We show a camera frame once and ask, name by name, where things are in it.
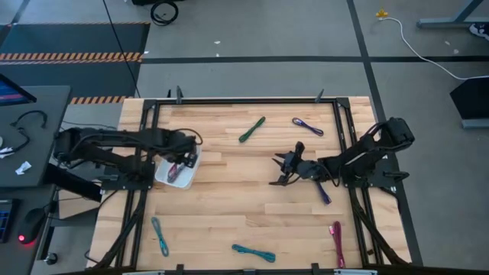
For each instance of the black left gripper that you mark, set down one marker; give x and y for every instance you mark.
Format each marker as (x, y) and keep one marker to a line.
(187, 154)

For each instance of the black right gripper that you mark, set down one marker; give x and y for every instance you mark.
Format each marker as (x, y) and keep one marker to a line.
(305, 170)

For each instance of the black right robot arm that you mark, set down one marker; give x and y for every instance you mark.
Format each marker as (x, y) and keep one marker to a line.
(366, 151)

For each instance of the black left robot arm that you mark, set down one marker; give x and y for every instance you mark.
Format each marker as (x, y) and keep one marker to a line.
(114, 143)

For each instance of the white plastic bin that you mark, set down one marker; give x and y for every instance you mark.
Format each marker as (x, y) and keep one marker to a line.
(182, 179)

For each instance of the black side desk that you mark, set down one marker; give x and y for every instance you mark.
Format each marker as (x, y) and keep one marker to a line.
(46, 153)

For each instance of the black hazard-striped floor mat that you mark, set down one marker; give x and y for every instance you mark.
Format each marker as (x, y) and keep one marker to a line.
(76, 38)

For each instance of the crumpled white paper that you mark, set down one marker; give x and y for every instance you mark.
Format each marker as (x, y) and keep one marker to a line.
(23, 168)

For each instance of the black computer mouse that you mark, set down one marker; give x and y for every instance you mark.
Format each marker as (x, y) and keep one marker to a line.
(31, 225)

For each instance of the black caster wheel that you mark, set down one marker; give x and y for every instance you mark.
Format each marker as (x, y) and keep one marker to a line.
(50, 258)

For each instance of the computer monitor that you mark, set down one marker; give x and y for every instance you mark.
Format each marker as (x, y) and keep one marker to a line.
(13, 93)

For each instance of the yellow plug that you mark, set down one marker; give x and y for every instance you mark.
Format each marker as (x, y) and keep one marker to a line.
(381, 14)

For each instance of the black keyboard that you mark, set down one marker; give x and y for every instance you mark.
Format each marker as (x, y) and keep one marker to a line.
(5, 221)

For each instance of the black box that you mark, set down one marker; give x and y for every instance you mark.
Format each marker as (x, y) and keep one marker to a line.
(471, 97)

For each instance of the grey desk leg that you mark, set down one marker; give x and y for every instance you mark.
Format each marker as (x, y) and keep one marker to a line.
(451, 22)

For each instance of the person's shoe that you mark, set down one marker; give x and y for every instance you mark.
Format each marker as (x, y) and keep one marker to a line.
(480, 30)

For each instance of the black aluminium rig frame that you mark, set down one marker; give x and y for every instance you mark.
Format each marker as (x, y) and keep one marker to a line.
(248, 101)

